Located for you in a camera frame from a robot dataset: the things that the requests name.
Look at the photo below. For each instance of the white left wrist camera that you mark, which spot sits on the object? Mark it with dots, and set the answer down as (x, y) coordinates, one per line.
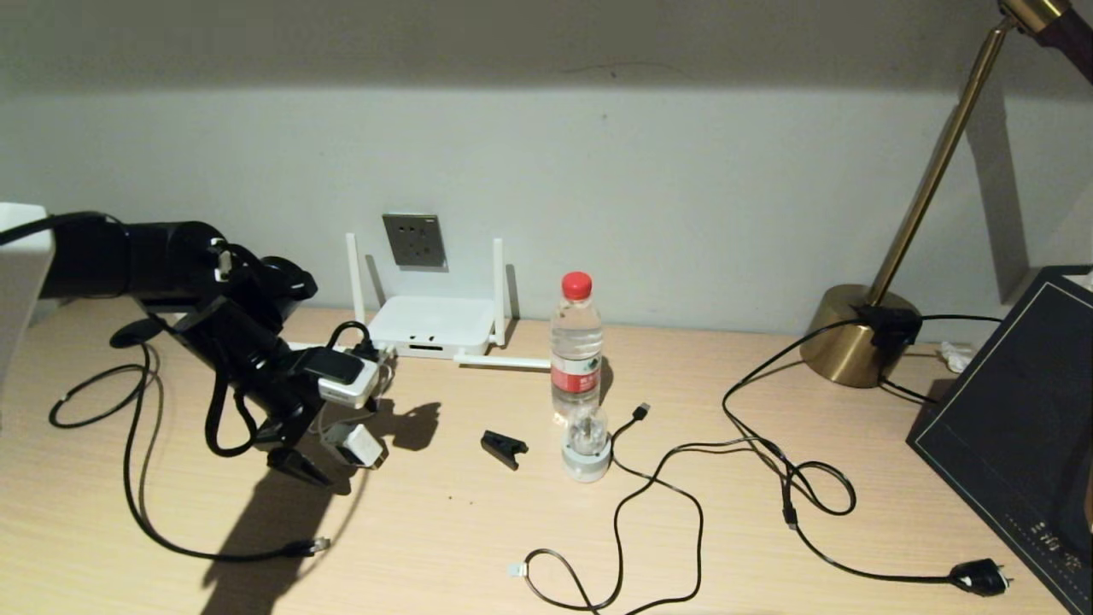
(346, 389)

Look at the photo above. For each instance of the grey wall socket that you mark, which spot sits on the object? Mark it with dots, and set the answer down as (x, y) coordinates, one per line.
(414, 241)

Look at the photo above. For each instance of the small black plastic clip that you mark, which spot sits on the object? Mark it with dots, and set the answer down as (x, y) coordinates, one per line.
(502, 447)

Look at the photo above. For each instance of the white router with antennas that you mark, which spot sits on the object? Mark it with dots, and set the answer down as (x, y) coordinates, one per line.
(435, 323)

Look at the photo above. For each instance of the black lamp base connector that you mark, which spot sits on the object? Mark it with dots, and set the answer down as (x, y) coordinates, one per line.
(890, 329)

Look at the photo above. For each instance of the small round white device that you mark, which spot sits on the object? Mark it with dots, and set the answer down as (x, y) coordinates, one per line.
(586, 461)

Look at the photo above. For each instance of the small white object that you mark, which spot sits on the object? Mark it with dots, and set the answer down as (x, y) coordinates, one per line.
(954, 357)

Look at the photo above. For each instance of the red-capped water bottle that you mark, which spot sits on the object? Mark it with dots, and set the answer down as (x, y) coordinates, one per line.
(576, 342)

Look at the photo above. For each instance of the large black box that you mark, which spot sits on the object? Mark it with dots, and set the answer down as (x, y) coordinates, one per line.
(1008, 410)

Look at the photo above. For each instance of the brass desk lamp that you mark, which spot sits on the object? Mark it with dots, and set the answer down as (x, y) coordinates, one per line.
(841, 342)

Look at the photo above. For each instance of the white power adapter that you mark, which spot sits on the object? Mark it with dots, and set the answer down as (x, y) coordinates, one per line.
(363, 444)

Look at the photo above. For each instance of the black round desk grommet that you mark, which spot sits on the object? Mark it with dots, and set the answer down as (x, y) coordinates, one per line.
(132, 335)

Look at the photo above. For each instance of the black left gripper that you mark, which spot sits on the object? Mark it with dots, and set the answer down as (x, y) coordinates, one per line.
(256, 376)

